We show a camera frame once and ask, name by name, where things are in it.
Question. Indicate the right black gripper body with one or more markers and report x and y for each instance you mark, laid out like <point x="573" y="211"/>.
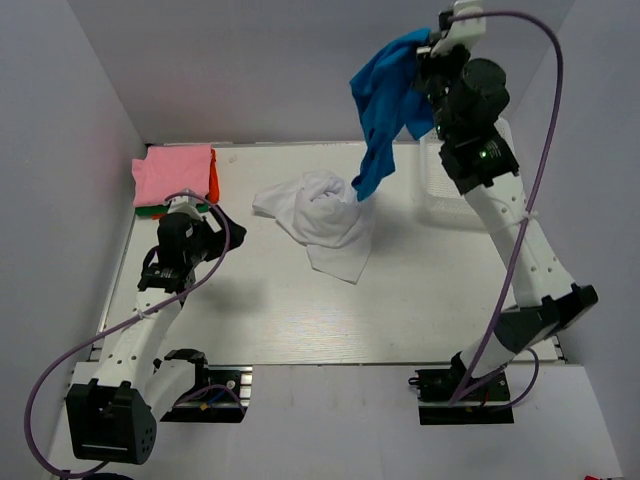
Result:
<point x="436" y="77"/>

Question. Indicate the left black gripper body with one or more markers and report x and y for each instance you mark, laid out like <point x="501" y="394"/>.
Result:
<point x="208" y="244"/>

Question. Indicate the blue t shirt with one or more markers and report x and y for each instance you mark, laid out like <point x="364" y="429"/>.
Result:
<point x="386" y="103"/>

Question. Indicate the white t shirt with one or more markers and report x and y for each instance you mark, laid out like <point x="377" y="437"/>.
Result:
<point x="321" y="211"/>

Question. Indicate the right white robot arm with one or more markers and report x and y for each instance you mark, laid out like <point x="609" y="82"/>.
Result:
<point x="547" y="298"/>

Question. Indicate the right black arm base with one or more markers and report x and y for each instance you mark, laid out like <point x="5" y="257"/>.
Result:
<point x="486" y="405"/>

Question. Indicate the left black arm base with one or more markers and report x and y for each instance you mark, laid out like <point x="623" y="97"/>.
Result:
<point x="222" y="395"/>

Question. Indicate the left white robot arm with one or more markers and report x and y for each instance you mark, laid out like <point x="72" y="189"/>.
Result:
<point x="114" y="416"/>

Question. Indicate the folded green t shirt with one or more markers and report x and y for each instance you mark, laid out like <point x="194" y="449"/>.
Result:
<point x="147" y="211"/>

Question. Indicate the folded pink t shirt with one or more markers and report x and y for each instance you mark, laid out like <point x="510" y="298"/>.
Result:
<point x="169" y="169"/>

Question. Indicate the white plastic basket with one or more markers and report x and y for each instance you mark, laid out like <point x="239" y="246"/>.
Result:
<point x="442" y="203"/>

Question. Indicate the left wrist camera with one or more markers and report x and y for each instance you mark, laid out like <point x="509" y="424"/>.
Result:
<point x="183" y="202"/>

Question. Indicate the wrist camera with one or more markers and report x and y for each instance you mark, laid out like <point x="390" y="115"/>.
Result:
<point x="465" y="33"/>
<point x="183" y="202"/>

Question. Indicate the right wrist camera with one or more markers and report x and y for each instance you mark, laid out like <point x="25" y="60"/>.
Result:
<point x="465" y="33"/>

